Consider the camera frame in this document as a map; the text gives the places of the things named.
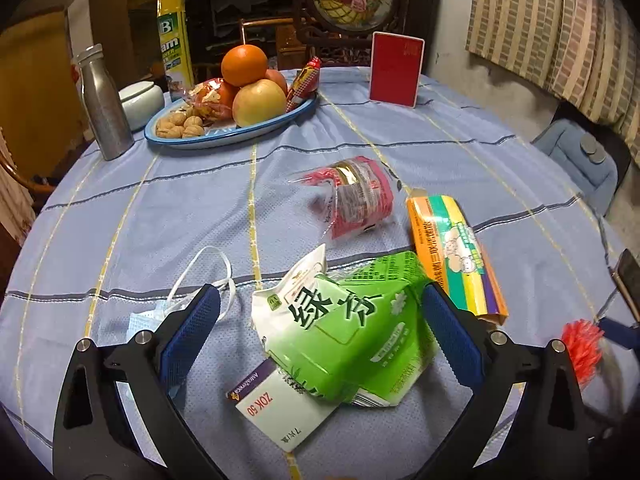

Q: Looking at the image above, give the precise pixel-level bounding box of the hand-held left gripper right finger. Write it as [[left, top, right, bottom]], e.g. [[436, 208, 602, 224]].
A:
[[420, 282, 588, 480]]

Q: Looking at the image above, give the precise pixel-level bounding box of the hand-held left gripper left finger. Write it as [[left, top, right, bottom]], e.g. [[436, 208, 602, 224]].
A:
[[52, 284, 223, 480]]

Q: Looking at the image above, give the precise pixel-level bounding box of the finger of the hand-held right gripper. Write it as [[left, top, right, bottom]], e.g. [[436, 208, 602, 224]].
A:
[[599, 316, 640, 351]]

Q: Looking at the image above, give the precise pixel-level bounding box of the red pompom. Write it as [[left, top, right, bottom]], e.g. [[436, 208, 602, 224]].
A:
[[560, 321, 605, 390]]

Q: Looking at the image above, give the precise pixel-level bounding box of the white face mask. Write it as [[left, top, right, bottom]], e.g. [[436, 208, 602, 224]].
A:
[[127, 246, 238, 333]]

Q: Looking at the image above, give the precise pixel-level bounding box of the orange green striped box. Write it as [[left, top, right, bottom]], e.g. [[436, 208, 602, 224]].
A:
[[405, 187, 510, 325]]

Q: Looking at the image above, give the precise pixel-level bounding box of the green drink carton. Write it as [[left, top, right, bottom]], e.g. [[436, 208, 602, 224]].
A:
[[250, 244, 436, 408]]

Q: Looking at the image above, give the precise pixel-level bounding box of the white purple medicine box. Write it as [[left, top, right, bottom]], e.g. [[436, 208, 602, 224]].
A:
[[225, 357, 346, 453]]

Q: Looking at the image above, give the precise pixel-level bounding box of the red clear plastic packet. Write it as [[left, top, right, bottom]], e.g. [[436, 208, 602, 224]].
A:
[[292, 156, 396, 240]]

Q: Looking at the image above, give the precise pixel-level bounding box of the smartphone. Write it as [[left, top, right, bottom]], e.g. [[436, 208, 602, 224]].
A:
[[611, 249, 640, 323]]

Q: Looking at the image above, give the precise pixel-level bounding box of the blue striped tablecloth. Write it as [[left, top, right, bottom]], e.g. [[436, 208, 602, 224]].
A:
[[0, 65, 640, 480]]

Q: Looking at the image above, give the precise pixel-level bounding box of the blue cushioned office chair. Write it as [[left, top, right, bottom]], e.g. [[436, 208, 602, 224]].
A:
[[531, 119, 621, 216]]

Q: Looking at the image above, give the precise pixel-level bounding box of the blue oval plate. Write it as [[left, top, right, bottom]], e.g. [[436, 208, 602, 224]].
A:
[[144, 89, 319, 150]]

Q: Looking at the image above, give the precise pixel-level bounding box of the pile of walnuts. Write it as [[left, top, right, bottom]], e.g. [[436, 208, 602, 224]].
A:
[[155, 110, 207, 140]]

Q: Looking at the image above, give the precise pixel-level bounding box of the curved wooden armchair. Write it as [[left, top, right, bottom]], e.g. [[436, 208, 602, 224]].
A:
[[0, 127, 58, 201]]

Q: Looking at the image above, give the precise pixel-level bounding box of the white lidded jar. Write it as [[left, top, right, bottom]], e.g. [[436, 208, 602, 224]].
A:
[[117, 81, 166, 133]]

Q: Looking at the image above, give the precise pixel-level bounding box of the clear bag of snacks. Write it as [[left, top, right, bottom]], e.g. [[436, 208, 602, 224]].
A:
[[187, 77, 241, 123]]

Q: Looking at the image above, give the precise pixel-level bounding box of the yellow red apple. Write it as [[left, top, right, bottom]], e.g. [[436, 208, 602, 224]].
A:
[[232, 78, 287, 128]]

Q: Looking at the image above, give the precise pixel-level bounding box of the steel water bottle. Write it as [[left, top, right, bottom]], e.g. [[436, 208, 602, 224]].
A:
[[75, 43, 135, 162]]

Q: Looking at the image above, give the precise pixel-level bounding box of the small red apple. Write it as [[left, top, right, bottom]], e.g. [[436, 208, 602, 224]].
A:
[[264, 68, 289, 98]]

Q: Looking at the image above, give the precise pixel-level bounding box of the orange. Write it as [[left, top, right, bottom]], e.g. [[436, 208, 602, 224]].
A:
[[221, 44, 269, 88]]

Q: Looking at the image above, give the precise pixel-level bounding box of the red standing box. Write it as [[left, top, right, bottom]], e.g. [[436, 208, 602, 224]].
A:
[[368, 31, 426, 109]]

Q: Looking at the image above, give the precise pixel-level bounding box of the red snack packet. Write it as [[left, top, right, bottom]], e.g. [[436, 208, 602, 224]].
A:
[[285, 56, 323, 113]]

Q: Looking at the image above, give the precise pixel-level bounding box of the yellow spray can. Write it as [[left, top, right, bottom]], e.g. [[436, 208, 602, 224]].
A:
[[156, 0, 196, 103]]

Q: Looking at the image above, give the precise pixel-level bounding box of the wooden dining chair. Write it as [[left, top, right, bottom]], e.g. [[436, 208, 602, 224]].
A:
[[237, 16, 321, 68]]

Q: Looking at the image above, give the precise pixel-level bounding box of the wooden wardrobe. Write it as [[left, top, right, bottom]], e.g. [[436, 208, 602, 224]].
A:
[[0, 7, 86, 161]]

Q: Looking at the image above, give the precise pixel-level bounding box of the checked beige curtain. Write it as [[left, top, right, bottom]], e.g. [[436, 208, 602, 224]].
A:
[[465, 0, 640, 133]]

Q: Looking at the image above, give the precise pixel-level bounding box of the tall wooden cabinet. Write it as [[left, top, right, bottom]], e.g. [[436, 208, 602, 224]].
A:
[[89, 0, 131, 86]]

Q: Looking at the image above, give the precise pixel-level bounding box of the round embroidered table screen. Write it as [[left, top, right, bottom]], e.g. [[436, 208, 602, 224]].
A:
[[291, 0, 416, 68]]

